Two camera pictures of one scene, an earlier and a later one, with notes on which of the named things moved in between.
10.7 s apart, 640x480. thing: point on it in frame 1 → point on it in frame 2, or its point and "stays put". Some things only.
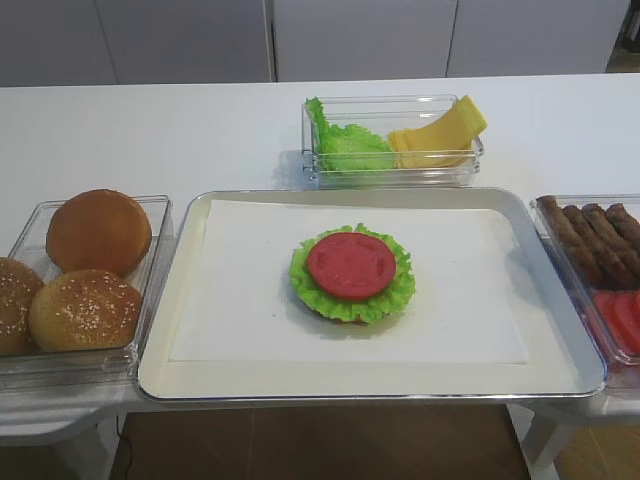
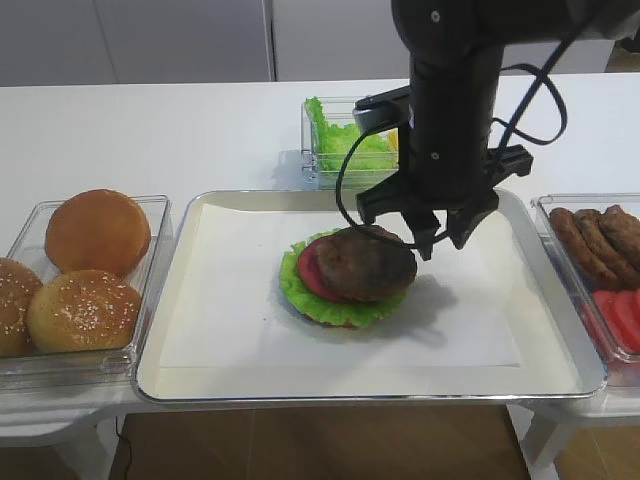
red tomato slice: x=635 y=308 stays put
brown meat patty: x=567 y=242 → x=361 y=263
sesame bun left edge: x=19 y=284 stays put
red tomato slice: x=352 y=265 → x=310 y=272
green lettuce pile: x=346 y=147 stays put
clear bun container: x=77 y=287 stays put
